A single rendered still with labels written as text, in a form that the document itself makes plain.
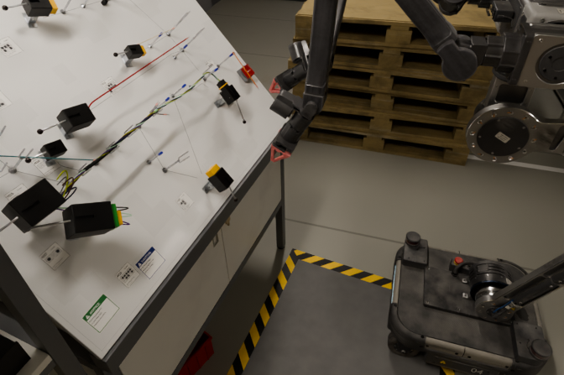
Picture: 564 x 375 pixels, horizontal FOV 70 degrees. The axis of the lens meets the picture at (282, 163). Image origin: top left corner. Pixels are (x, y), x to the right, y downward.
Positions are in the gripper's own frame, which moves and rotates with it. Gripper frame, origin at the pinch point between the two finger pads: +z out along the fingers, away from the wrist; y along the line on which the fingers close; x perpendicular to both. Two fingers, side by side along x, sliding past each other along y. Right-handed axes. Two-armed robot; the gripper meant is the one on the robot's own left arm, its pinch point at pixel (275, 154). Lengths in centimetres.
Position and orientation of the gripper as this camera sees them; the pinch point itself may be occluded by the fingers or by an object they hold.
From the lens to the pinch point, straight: 130.6
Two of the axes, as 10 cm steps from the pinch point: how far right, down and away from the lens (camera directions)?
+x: 8.4, 5.3, 0.9
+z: -4.6, 6.1, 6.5
